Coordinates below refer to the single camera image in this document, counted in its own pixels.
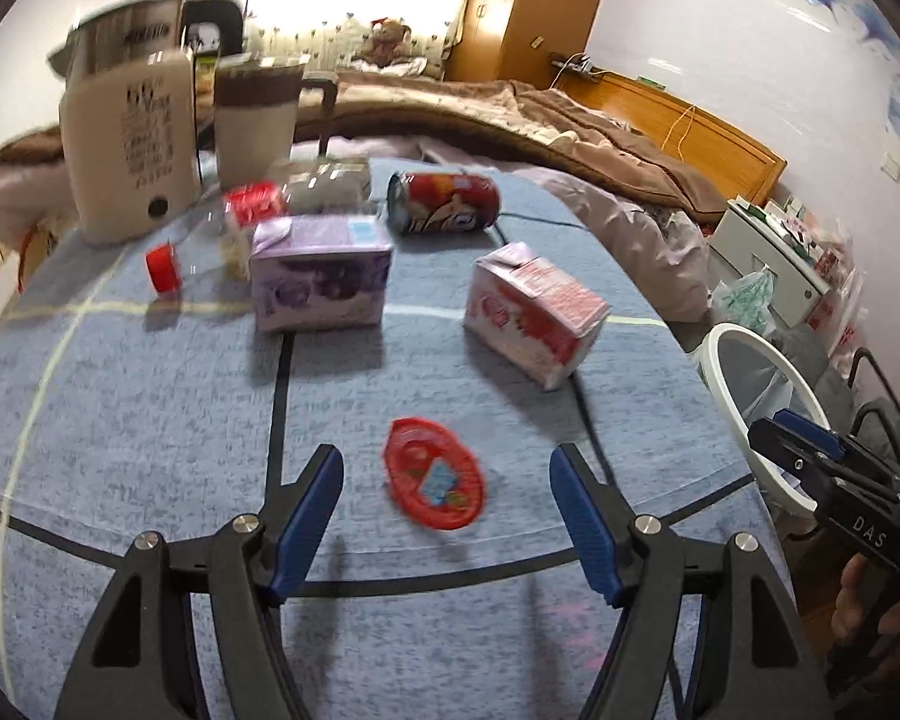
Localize white round trash bin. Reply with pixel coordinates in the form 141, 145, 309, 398
699, 322, 830, 533

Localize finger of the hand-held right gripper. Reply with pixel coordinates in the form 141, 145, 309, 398
772, 409, 900, 487
748, 418, 900, 517

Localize blue checked tablecloth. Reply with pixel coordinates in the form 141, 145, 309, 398
0, 157, 796, 720

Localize pile of small boxes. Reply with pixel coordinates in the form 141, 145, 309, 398
765, 195, 863, 278

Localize clear bottle with red label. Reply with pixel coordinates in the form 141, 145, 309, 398
221, 181, 290, 284

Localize brown teddy bear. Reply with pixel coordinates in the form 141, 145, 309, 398
352, 15, 413, 68

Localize grey packet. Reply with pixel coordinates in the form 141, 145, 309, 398
268, 156, 372, 215

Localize red bottle cap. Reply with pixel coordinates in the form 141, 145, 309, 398
145, 242, 183, 293

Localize pale blue bin liner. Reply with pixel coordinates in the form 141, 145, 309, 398
720, 334, 826, 466

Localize brown blanket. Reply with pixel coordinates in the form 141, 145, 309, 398
0, 67, 728, 222

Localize blue flower wall stickers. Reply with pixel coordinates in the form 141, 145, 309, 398
806, 0, 893, 46

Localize red cartoon drink can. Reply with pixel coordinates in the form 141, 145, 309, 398
386, 171, 502, 235

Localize red plastic jelly cup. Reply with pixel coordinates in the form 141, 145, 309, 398
382, 416, 488, 532

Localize cream electric kettle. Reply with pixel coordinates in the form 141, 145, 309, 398
49, 0, 245, 245

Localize pink and white carton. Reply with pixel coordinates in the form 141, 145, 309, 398
463, 241, 612, 391

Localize grey chair cushion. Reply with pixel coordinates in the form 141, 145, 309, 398
772, 322, 900, 466

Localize wooden bed headboard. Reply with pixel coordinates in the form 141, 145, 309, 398
551, 67, 788, 211

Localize purple drink carton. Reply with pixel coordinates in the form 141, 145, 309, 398
249, 214, 393, 333

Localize person's right hand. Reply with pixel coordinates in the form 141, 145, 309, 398
831, 555, 900, 650

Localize white and red plastic bag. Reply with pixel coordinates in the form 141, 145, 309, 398
817, 262, 871, 361

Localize cream mug with brown band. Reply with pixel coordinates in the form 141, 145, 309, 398
211, 56, 338, 192

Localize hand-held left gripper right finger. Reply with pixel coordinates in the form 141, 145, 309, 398
549, 442, 833, 720

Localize black metal chair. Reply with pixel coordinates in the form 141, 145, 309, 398
847, 349, 900, 451

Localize white nightstand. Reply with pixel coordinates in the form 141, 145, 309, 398
709, 199, 833, 316

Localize patterned window curtain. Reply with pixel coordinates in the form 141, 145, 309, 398
240, 0, 485, 80

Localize wooden wardrobe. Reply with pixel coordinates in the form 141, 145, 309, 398
450, 0, 617, 83

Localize black bedside shelf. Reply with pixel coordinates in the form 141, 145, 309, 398
547, 51, 597, 80

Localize white charging cable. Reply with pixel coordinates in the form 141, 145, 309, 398
664, 103, 698, 158

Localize green and white plastic bag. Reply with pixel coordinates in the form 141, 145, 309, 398
709, 270, 777, 335

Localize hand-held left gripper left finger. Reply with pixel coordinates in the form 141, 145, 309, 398
52, 444, 344, 720

